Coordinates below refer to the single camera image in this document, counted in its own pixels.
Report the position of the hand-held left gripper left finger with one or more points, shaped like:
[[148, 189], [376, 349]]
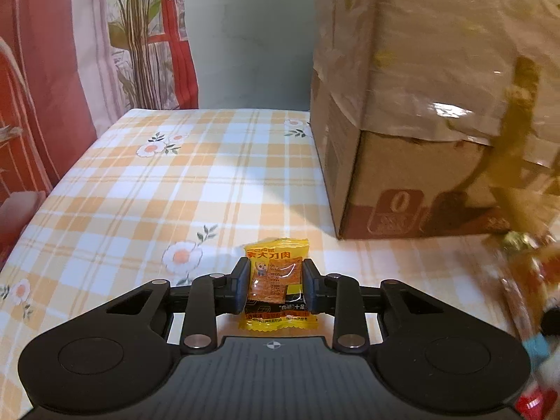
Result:
[[243, 288]]

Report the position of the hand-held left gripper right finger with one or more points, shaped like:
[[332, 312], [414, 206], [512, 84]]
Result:
[[309, 288]]

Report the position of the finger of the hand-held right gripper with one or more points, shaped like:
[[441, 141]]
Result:
[[537, 348]]

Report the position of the small yellow snack packet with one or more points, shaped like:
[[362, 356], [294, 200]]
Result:
[[275, 280]]

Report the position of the orange clear bread bag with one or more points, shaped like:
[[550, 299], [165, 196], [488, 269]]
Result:
[[525, 280]]

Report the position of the cardboard box with plastic liner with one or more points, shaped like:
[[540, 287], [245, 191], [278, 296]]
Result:
[[437, 52]]

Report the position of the red snack packet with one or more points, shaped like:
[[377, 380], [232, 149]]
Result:
[[533, 404]]

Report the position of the checked floral tablecloth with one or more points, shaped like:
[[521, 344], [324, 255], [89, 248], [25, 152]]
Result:
[[175, 183]]

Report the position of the printed room scene backdrop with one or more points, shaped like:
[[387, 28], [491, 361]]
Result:
[[43, 74]]

